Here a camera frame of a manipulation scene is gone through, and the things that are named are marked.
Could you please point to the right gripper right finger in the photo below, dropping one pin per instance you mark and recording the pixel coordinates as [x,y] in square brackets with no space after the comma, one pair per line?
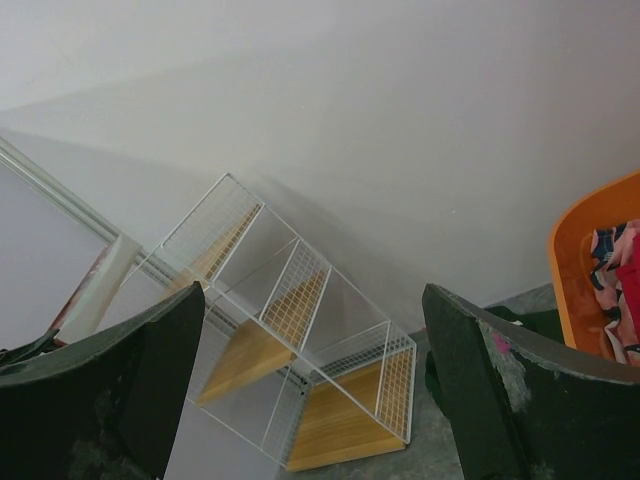
[522,406]

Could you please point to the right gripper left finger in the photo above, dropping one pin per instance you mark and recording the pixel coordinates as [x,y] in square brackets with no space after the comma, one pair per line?
[107,406]

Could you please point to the orange plastic basket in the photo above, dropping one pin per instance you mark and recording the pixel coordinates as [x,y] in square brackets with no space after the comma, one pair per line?
[569,251]

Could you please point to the red folded cloth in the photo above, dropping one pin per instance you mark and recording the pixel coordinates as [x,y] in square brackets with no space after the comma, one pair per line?
[628,277]

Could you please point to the patterned cloth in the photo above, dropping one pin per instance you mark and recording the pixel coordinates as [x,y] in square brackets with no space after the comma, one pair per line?
[611,248]

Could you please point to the white wire wooden shelf rack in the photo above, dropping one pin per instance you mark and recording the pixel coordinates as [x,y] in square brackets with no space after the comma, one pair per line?
[293,357]

